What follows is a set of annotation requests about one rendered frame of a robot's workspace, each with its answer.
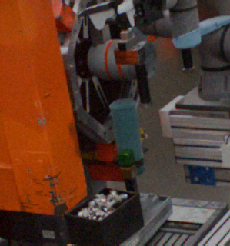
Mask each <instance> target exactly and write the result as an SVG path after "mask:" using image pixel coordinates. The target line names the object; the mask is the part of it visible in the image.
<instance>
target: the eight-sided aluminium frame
mask: <svg viewBox="0 0 230 246"><path fill-rule="evenodd" d="M90 1H91V0H65V3H66V5H67V6H68V7H69V8H71V9H72V10H73V11H74V12H75V22H74V25H73V27H72V31H71V32H57V35H58V42H59V45H60V49H61V53H62V61H63V64H64V68H65V78H66V82H67V86H68V93H69V97H70V100H71V105H72V111H73V115H74V123H75V127H76V128H77V129H78V130H79V131H80V132H82V133H83V134H84V135H86V136H87V137H89V138H90V140H91V141H93V142H94V143H103V144H110V143H111V142H112V141H114V137H115V136H114V131H113V126H112V119H109V120H108V121H107V122H106V123H104V124H103V125H101V124H100V123H99V122H98V121H96V120H95V119H94V118H93V117H92V116H91V115H89V114H88V113H87V112H86V111H84V109H83V104H82V97H81V93H80V89H79V85H78V79H77V74H76V70H75V60H74V52H75V44H76V42H77V38H78V33H79V30H80V28H81V25H82V19H83V17H81V18H78V17H77V16H78V15H79V14H80V13H81V12H82V11H83V10H84V9H85V6H86V4H87V3H88V2H90ZM124 98H130V99H132V100H133V101H135V107H136V111H137V115H138V118H139V116H140V113H141V112H140V105H139V102H140V97H139V93H138V84H137V80H128V84H127V87H126V90H125V96H124Z"/></svg>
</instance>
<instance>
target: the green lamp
mask: <svg viewBox="0 0 230 246"><path fill-rule="evenodd" d="M118 159H119V163H120V165H130V164H131V163H133V162H134V161H135V155H134V151H133V150H132V149H122V150H121V152H120V153H118Z"/></svg>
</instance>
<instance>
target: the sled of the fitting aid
mask: <svg viewBox="0 0 230 246"><path fill-rule="evenodd" d="M149 194H150V195H151V198H152V204H151V205H150V207H149V208H148V209H150V210H157V211H160V212H161V216H162V219H161V220H160V221H159V222H158V223H157V224H156V225H155V226H154V227H153V229H152V230H150V232H149V233H147V235H146V236H144V237H143V239H142V240H141V241H140V242H139V243H138V244H137V245H136V246H142V245H143V244H144V243H145V242H146V241H148V240H149V238H150V237H151V236H152V235H153V234H154V233H155V232H156V231H157V230H158V229H159V227H160V226H161V225H162V224H163V223H164V222H165V221H167V219H168V218H169V216H170V215H171V214H172V213H173V210H172V202H171V196H165V195H156V194H154V193H149Z"/></svg>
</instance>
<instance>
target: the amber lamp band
mask: <svg viewBox="0 0 230 246"><path fill-rule="evenodd" d="M137 174H138V172H137V167H136V165H135V164H133V165H132V166H131V167H130V168H123V167H121V175H122V178H123V179H133V178H134V177H135V176H136V175H137Z"/></svg>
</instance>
